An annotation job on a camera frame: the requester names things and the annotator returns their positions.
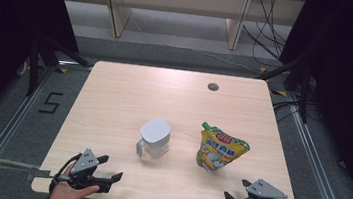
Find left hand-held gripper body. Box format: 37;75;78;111
67;146;116;195

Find yellow spouted seasoning pouch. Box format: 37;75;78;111
194;120;254;178

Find person's left hand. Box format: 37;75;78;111
46;159;104;199

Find grey tape strip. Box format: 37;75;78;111
24;167;54;184

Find black metal stand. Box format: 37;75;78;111
252;48;316;123
25;32;95;103

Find black curtain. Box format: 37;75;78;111
0;0;84;148
263;0;353;199

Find pale wooden shelf unit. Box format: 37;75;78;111
50;0;305;59

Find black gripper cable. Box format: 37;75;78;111
48;149;83;198

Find metal floor rail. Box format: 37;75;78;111
0;58;56;199
275;91;353;199

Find black floor cables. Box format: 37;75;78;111
238;0;292;69
271;97;299;125

